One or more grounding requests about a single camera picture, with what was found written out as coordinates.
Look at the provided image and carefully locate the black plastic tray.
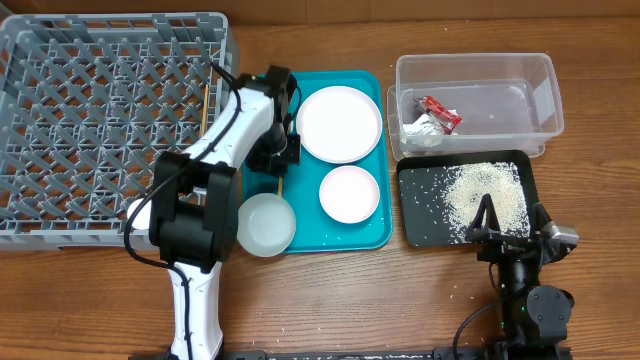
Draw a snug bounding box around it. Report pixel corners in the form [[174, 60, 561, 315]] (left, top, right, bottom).
[[396, 150, 538, 247]]

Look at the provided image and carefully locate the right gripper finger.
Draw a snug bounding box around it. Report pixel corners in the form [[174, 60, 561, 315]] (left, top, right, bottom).
[[465, 194, 501, 243], [530, 202, 553, 235]]

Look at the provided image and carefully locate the white cup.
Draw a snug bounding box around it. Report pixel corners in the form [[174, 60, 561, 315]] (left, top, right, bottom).
[[126, 198, 152, 230]]

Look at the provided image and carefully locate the white rice bowl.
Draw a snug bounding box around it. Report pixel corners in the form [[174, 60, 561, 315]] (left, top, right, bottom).
[[319, 165, 381, 224]]

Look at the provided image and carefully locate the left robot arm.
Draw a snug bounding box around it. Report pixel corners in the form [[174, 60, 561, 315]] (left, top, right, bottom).
[[145, 65, 301, 359]]

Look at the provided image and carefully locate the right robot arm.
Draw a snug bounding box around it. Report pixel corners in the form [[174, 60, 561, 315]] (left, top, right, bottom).
[[452, 194, 579, 359]]

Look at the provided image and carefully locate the white napkin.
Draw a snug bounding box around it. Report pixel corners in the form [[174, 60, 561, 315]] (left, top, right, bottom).
[[402, 109, 462, 136]]

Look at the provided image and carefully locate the clear plastic waste bin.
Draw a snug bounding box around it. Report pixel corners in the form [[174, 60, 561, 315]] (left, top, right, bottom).
[[387, 53, 565, 160]]

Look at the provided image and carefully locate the grey shallow bowl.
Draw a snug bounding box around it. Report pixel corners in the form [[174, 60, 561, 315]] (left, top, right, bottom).
[[237, 193, 296, 257]]

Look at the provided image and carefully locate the grey plastic dishwasher rack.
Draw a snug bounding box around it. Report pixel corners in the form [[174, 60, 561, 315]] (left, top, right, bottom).
[[1, 12, 239, 251]]

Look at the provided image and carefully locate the large white plate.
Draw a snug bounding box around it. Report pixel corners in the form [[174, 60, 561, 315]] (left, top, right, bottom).
[[296, 86, 382, 164]]

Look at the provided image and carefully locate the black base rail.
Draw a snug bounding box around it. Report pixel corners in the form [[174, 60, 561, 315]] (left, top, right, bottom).
[[128, 347, 573, 360]]

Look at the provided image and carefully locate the red snack wrapper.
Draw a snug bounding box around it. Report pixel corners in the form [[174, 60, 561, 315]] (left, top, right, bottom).
[[413, 96, 462, 135]]

